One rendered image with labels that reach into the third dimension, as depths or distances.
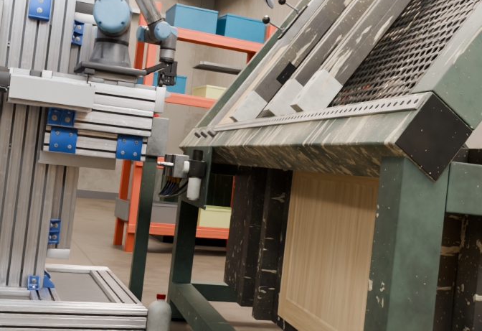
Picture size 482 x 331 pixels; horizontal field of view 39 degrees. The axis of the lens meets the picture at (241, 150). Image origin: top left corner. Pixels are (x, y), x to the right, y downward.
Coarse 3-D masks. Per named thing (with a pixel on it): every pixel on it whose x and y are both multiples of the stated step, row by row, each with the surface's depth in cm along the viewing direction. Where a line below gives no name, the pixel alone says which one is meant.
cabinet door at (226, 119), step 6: (282, 48) 304; (276, 54) 306; (270, 60) 306; (264, 72) 300; (258, 78) 300; (252, 84) 300; (246, 90) 302; (240, 102) 295; (234, 108) 297; (228, 114) 297; (222, 120) 298; (228, 120) 286
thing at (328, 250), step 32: (320, 192) 212; (352, 192) 189; (288, 224) 236; (320, 224) 209; (352, 224) 187; (288, 256) 233; (320, 256) 206; (352, 256) 184; (288, 288) 230; (320, 288) 204; (352, 288) 182; (288, 320) 226; (320, 320) 200; (352, 320) 180
